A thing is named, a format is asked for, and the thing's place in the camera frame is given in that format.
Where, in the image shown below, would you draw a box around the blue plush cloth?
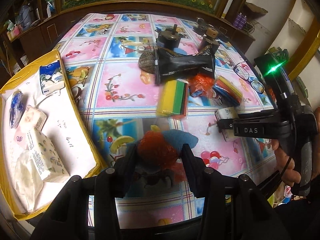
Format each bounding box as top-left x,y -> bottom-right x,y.
150,127 -> 199,155

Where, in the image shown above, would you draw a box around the steel thermos flask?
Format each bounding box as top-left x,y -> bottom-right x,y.
31,0 -> 41,22

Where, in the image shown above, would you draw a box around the dark cylindrical motor with shaft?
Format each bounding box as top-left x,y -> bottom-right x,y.
155,24 -> 182,50

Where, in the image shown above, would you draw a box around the white face towel pack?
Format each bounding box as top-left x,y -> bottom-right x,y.
215,107 -> 240,143

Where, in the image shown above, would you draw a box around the person's right hand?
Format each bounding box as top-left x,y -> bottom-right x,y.
271,139 -> 302,187

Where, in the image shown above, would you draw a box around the lemon print tissue pack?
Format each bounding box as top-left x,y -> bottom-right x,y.
27,127 -> 70,183

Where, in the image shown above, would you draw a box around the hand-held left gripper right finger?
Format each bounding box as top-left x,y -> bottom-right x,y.
181,143 -> 290,240

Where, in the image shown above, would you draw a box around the white soft tissue bag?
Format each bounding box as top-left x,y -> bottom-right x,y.
14,149 -> 47,213

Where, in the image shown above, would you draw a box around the tangled black cables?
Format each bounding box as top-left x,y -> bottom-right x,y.
244,20 -> 258,34

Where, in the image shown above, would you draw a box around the white foam sheet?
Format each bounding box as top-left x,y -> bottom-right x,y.
1,52 -> 98,215

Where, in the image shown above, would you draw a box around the purple frame eyeglasses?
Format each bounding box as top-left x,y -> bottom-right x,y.
234,61 -> 265,94

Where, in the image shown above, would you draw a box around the orange plastic bag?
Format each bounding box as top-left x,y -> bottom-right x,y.
187,74 -> 217,98

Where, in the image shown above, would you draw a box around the white tissue pack red label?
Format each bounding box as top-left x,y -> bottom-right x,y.
19,104 -> 48,134

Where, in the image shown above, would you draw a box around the yellow green black sponge pack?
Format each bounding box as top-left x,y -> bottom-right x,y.
156,79 -> 189,120

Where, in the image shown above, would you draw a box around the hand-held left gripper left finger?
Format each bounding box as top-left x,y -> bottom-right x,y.
30,144 -> 138,240

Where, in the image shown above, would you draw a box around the black packet with gold trim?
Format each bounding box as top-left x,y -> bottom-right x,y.
154,46 -> 216,84

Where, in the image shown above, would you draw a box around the brown mesh pouch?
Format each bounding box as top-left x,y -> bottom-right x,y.
139,51 -> 158,73

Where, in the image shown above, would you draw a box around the wooden wall shelf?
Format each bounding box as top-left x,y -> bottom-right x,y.
244,2 -> 268,15

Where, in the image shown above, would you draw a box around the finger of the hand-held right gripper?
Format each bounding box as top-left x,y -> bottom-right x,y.
236,111 -> 280,122
216,118 -> 235,137

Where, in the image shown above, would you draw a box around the pink box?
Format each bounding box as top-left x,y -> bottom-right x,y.
7,26 -> 22,40

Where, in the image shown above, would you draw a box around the blue clear plastic tissue packet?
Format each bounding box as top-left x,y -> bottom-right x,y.
9,90 -> 24,129

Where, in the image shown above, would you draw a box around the dark wooden sideboard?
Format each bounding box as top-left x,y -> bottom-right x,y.
0,0 -> 255,65

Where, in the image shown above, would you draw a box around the multicolour sponge pack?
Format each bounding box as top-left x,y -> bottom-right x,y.
214,75 -> 243,107

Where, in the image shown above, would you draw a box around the blue electric kettle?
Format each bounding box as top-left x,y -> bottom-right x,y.
19,4 -> 34,30

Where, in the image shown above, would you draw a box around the blue floral tissue pack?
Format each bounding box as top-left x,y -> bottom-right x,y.
39,59 -> 66,95

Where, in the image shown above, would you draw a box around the yellow cardboard box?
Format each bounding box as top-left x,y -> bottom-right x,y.
0,49 -> 107,222

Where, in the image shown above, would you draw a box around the printed fruit tablecloth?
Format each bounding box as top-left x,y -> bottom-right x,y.
56,12 -> 283,228

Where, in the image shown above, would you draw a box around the orange mesh bag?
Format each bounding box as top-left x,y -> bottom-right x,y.
136,131 -> 187,183

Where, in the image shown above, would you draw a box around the pink tissue pack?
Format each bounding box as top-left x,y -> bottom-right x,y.
14,127 -> 32,153

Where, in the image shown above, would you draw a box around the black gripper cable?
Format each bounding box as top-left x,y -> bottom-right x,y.
275,130 -> 298,188

